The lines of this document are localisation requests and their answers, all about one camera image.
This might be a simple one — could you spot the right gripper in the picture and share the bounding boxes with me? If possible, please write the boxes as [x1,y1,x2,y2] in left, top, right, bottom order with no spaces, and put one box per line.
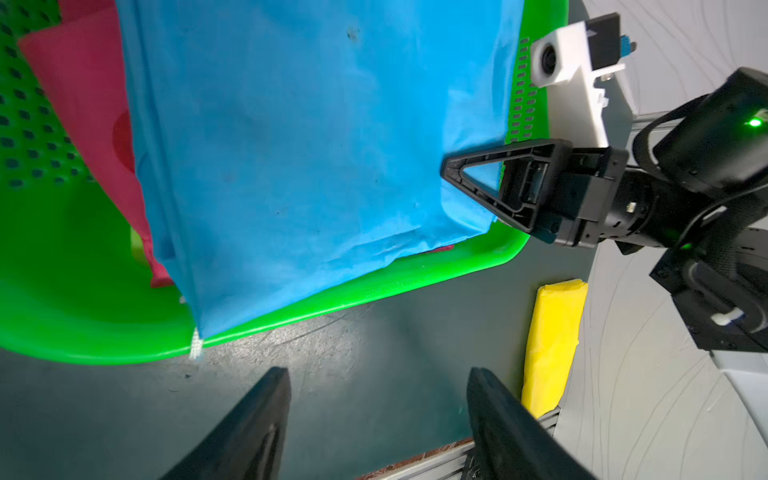
[440,139,690,249]

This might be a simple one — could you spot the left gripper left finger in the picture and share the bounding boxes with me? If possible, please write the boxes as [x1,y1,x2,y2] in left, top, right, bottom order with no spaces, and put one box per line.
[163,367,291,479]

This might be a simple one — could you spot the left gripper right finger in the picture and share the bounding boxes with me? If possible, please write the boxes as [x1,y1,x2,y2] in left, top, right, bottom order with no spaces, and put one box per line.
[467,367,593,479]

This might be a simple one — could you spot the yellow raincoat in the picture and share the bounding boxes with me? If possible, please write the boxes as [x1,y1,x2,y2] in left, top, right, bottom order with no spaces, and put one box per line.
[521,279,588,419]

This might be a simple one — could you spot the green plastic basket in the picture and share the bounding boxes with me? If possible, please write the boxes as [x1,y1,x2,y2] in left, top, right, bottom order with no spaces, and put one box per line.
[1,1,569,365]

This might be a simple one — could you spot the blue raincoat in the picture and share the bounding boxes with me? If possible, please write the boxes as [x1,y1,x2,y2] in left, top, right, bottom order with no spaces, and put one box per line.
[117,1,523,338]

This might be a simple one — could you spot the pink bunny raincoat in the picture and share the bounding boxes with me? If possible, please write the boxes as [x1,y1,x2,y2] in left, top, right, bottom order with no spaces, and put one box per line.
[20,1,173,288]

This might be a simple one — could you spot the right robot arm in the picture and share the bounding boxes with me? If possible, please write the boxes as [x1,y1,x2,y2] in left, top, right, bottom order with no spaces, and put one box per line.
[440,67,767,433]

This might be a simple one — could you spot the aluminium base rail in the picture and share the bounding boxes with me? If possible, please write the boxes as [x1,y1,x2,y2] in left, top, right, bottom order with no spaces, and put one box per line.
[359,407,562,480]

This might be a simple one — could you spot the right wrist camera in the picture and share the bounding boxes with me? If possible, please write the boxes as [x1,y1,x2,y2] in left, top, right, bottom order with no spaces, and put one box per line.
[531,13,632,148]

